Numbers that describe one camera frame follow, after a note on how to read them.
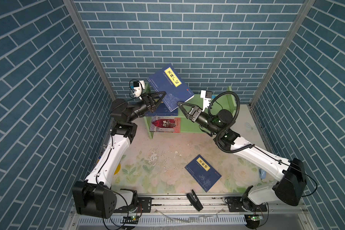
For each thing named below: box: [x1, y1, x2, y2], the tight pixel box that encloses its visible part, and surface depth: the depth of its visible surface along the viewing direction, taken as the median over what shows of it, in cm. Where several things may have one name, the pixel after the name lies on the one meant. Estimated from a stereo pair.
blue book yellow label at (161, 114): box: [144, 113, 179, 117], surface depth 78 cm
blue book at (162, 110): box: [144, 102, 179, 117], surface depth 62 cm
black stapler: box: [185, 189, 204, 212], surface depth 75 cm
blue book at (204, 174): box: [184, 154, 222, 193], surface depth 86 cm
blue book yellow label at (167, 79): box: [147, 63, 195, 113], surface depth 62 cm
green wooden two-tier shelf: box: [143, 82, 238, 139], surface depth 61 cm
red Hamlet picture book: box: [149, 115, 182, 133], surface depth 93 cm
